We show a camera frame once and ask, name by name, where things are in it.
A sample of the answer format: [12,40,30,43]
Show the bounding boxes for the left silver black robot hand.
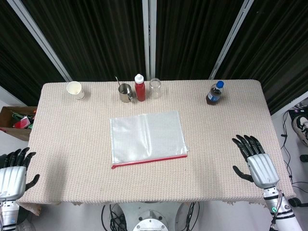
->
[0,147,40,202]

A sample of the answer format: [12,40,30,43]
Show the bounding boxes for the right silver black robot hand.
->
[231,134,281,189]

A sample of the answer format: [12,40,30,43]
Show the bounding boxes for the clear zip pouch red edge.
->
[109,110,190,170]

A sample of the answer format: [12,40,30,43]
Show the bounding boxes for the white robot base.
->
[119,202,186,231]

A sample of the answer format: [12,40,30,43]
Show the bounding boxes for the brown cardboard box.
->
[0,106,38,141]

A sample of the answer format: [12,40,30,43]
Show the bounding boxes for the black and white sneaker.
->
[292,115,308,147]

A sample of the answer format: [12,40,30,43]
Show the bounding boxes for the red packet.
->
[14,116,31,129]

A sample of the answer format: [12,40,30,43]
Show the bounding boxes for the beige woven tablecloth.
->
[14,79,297,207]

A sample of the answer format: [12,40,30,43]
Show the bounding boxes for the blue-capped cola bottle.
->
[205,80,226,106]

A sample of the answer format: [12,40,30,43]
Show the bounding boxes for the white paper cup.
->
[66,81,85,101]

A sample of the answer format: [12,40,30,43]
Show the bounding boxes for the black pleated curtain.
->
[215,0,308,115]
[155,0,248,80]
[0,0,67,107]
[21,0,148,82]

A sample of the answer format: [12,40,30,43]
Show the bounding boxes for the clear glass jar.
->
[149,77,162,100]

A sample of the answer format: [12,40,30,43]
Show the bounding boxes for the stainless steel mug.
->
[117,83,135,103]

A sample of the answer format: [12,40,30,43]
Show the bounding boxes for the red white-capped sauce bottle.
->
[134,74,147,102]

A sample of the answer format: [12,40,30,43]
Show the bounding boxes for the black floor cables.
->
[280,109,308,193]

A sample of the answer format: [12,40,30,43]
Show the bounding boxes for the black cable bundle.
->
[101,203,128,231]

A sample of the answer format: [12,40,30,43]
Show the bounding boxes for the aluminium frame post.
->
[208,0,255,80]
[6,0,73,82]
[141,0,157,81]

